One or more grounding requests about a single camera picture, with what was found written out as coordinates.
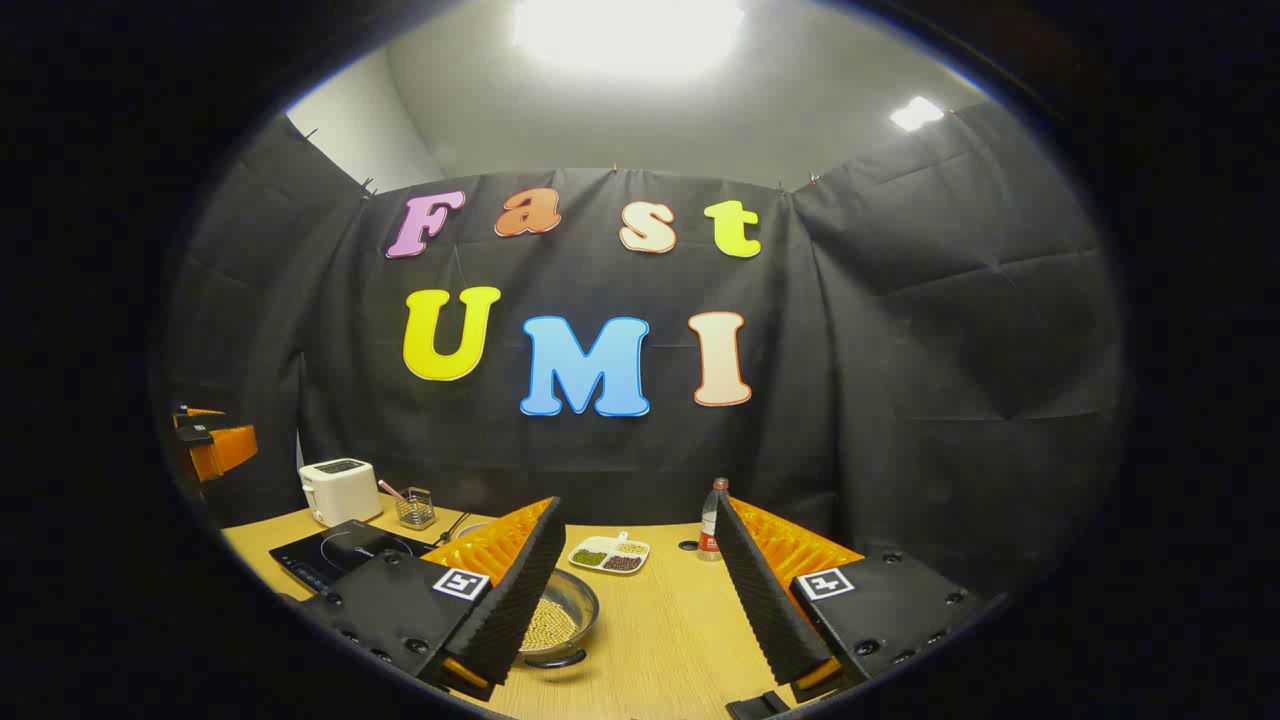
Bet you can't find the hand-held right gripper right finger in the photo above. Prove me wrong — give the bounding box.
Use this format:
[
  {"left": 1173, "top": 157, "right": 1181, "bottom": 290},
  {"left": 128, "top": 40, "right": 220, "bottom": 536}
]
[{"left": 714, "top": 492, "right": 1001, "bottom": 701}]

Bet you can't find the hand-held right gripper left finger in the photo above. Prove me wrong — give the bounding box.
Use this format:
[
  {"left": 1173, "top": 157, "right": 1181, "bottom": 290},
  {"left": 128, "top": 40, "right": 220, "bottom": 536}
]
[{"left": 300, "top": 497, "right": 567, "bottom": 701}]

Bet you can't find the steel pot with black handles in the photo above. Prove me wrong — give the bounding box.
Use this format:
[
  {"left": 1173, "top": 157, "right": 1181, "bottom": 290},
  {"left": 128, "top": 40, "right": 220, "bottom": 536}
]
[{"left": 515, "top": 568, "right": 601, "bottom": 669}]

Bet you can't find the black induction cooktop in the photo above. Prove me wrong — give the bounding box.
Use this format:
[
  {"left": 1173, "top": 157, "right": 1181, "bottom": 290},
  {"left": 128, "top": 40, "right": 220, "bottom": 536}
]
[{"left": 268, "top": 519, "right": 438, "bottom": 596}]

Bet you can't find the pile of soybeans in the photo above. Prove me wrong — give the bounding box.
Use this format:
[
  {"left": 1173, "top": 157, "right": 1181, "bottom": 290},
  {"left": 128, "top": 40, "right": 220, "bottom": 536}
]
[{"left": 520, "top": 598, "right": 582, "bottom": 652}]

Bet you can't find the plastic bottle with red label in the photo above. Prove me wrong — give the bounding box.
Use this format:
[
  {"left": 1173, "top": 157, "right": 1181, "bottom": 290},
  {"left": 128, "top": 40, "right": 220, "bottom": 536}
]
[{"left": 698, "top": 477, "right": 730, "bottom": 562}]

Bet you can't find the white divided dish of beans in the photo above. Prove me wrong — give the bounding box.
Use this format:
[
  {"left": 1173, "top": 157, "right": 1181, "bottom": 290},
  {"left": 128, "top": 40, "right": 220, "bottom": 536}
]
[{"left": 568, "top": 531, "right": 651, "bottom": 575}]

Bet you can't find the white toaster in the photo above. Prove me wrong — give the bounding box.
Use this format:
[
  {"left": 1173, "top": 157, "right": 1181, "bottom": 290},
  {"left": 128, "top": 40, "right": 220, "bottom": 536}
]
[{"left": 298, "top": 458, "right": 384, "bottom": 528}]

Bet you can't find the black backdrop cloth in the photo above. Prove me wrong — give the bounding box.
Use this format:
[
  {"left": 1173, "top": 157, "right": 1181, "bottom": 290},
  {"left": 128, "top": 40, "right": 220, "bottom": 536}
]
[{"left": 165, "top": 100, "right": 1126, "bottom": 601}]

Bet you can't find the small ceiling light panel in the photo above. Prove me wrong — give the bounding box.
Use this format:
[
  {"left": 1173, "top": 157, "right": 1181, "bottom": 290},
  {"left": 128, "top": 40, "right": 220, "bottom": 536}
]
[{"left": 890, "top": 96, "right": 945, "bottom": 132}]

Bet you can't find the large ceiling light panel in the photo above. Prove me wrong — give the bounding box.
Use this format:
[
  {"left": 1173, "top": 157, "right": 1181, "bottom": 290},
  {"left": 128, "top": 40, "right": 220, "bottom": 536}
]
[{"left": 512, "top": 0, "right": 746, "bottom": 76}]

